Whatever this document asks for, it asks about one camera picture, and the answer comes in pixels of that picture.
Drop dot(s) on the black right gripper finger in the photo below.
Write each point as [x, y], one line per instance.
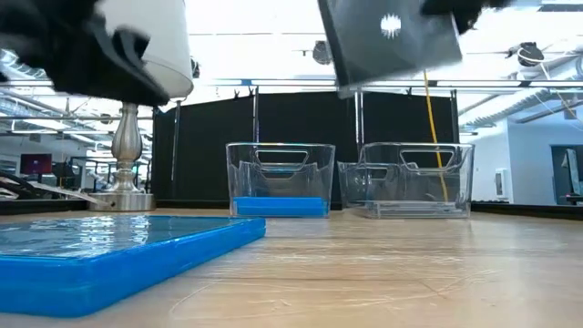
[473, 11]
[435, 5]

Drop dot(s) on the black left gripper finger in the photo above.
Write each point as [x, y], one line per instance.
[129, 45]
[114, 77]

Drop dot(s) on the clear jewel case black tray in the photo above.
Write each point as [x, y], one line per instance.
[391, 50]
[414, 213]
[414, 205]

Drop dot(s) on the blue plastic disc case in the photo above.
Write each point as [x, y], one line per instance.
[136, 273]
[278, 201]
[278, 212]

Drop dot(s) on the table lamp white shade silver base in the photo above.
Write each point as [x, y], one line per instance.
[127, 136]

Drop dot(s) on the round ceiling device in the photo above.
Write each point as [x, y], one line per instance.
[322, 52]
[528, 54]

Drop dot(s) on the dark computer monitor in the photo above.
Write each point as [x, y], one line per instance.
[36, 164]

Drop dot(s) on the black curtain backdrop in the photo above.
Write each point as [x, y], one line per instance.
[205, 159]

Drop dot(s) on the thin metal stand pole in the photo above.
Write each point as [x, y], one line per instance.
[359, 118]
[256, 114]

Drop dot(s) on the overhead metal beam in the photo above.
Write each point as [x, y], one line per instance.
[273, 83]

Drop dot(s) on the dark doorway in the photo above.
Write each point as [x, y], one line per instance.
[562, 177]

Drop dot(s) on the white wall box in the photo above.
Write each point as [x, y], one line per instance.
[500, 183]

